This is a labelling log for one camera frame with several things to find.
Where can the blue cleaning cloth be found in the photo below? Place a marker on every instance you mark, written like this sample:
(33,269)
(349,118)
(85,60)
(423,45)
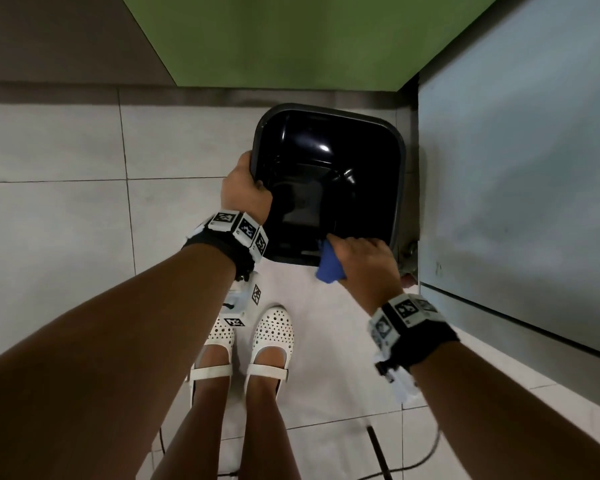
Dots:
(328,267)

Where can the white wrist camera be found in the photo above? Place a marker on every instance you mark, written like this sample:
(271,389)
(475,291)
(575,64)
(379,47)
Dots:
(405,387)
(240,302)

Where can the person's left forearm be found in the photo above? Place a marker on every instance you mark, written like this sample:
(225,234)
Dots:
(105,364)

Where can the person's right forearm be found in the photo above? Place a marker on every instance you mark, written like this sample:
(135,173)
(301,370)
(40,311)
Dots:
(505,419)

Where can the black right wristband with markers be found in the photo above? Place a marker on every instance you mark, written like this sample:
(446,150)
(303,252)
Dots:
(420,339)

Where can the grey cabinet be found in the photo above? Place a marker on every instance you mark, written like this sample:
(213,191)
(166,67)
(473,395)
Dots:
(520,169)

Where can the caster wheel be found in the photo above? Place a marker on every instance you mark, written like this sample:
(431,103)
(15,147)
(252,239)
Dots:
(409,264)

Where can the white perforated shoe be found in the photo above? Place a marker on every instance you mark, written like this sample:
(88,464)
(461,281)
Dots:
(275,329)
(220,334)

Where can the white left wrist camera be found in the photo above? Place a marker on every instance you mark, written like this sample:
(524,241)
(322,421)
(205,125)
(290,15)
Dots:
(240,302)

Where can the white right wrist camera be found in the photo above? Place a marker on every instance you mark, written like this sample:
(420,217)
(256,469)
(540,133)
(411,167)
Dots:
(405,387)

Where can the person's left leg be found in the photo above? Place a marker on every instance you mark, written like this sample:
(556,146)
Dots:
(195,424)

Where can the black plastic waste bin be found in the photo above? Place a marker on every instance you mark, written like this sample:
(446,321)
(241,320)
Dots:
(330,184)

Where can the white perforated right shoe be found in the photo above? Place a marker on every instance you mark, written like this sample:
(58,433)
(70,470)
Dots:
(275,329)

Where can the black rod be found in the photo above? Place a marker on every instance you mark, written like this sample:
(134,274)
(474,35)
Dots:
(379,452)

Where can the person's leg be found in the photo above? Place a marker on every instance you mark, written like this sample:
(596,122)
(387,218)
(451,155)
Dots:
(265,424)
(195,424)

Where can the person's right hand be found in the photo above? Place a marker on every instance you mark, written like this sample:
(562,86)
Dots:
(367,269)

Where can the white perforated left shoe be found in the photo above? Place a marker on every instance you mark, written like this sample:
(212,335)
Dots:
(220,334)

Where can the person's left hand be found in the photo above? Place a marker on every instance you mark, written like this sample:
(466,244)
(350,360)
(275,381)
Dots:
(242,192)

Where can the black left wristband with markers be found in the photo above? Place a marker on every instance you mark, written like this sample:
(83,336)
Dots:
(225,239)

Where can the black wristband with markers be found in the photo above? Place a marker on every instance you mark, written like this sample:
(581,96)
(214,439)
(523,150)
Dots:
(225,239)
(420,339)

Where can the person's right leg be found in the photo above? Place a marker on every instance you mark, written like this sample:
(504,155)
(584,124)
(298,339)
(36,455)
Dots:
(265,424)

